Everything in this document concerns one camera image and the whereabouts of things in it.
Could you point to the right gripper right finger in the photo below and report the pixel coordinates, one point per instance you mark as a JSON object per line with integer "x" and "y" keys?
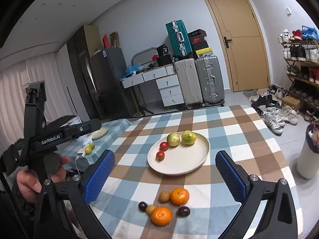
{"x": 279, "y": 218}

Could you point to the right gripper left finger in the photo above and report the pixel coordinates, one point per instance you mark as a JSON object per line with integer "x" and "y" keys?
{"x": 80, "y": 190}

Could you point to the dark purple plum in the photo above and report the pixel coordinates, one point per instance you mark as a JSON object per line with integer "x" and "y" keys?
{"x": 183, "y": 211}
{"x": 142, "y": 206}

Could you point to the orange mandarin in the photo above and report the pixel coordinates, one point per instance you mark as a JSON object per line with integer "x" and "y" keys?
{"x": 179, "y": 196}
{"x": 161, "y": 216}

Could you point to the brown longan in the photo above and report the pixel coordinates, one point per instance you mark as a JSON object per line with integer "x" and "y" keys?
{"x": 164, "y": 196}
{"x": 150, "y": 209}

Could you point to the small red tomato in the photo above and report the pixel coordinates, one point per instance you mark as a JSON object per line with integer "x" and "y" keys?
{"x": 160, "y": 156}

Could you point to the large red tomato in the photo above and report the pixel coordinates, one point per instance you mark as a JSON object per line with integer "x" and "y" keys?
{"x": 164, "y": 146}

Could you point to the person's left hand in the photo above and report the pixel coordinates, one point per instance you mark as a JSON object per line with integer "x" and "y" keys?
{"x": 29, "y": 184}

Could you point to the small green fruit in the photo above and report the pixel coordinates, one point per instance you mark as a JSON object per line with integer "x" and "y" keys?
{"x": 88, "y": 150}
{"x": 92, "y": 146}

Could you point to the checkered tablecloth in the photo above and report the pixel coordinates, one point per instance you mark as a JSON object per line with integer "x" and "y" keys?
{"x": 238, "y": 130}

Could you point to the round beige coaster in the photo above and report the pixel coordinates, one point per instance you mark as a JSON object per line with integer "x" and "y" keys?
{"x": 99, "y": 133}

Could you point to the white trash bin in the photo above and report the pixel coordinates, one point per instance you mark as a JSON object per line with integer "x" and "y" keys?
{"x": 307, "y": 163}

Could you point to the white sneakers on floor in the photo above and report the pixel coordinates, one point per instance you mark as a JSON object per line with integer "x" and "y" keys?
{"x": 276, "y": 119}

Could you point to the cream round plate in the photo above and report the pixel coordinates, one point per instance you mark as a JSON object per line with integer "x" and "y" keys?
{"x": 181, "y": 159}

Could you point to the right green guava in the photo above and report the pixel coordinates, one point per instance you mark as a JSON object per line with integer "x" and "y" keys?
{"x": 189, "y": 137}

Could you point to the green guava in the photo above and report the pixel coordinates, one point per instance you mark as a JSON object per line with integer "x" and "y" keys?
{"x": 173, "y": 139}
{"x": 189, "y": 137}

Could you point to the black refrigerator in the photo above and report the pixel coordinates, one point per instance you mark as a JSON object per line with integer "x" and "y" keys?
{"x": 98, "y": 71}

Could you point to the left green guava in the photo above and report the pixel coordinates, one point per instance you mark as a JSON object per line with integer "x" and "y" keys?
{"x": 173, "y": 139}

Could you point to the cardboard box on floor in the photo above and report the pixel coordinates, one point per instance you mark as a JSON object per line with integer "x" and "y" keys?
{"x": 292, "y": 102}

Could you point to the grey silver suitcase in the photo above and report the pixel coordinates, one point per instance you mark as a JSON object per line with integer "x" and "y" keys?
{"x": 210, "y": 78}

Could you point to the white drawer desk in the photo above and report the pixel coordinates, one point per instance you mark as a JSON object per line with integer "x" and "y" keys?
{"x": 167, "y": 82}

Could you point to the beige suitcase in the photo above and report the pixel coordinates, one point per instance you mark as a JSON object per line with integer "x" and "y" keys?
{"x": 188, "y": 81}

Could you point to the wooden shoe rack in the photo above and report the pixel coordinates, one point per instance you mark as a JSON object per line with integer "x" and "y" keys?
{"x": 302, "y": 70}

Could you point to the stacked shoe boxes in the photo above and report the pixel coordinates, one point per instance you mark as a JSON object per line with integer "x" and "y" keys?
{"x": 198, "y": 40}

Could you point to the wooden door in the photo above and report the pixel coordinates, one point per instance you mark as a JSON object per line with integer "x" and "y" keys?
{"x": 242, "y": 43}

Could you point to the teal suitcase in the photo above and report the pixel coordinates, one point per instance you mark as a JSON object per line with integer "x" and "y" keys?
{"x": 179, "y": 39}

